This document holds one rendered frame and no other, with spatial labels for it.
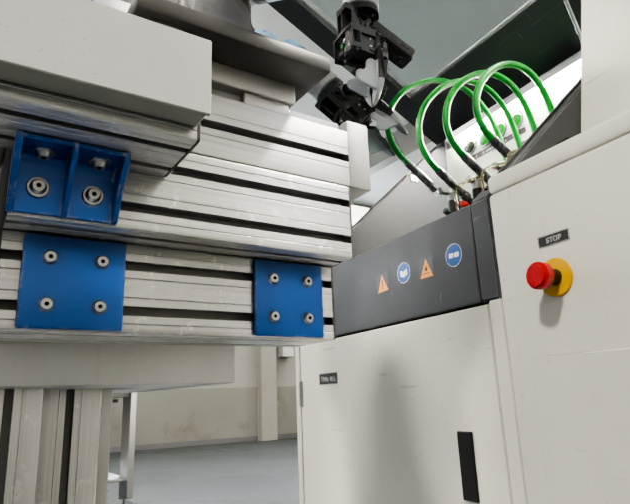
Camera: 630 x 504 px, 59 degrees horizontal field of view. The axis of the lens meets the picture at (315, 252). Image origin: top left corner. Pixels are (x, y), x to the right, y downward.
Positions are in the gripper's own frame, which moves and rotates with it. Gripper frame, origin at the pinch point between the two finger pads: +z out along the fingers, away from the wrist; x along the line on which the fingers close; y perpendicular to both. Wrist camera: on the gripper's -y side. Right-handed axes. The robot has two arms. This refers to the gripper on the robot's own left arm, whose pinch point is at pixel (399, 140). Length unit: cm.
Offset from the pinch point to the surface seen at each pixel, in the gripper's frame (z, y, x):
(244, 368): -75, -205, -864
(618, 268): 39, 37, 43
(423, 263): 22.4, 30.8, 11.6
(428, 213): 14.3, -22.7, -37.8
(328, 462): 36, 55, -33
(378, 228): 7.1, -4.2, -35.5
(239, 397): -46, -165, -871
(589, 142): 27, 25, 46
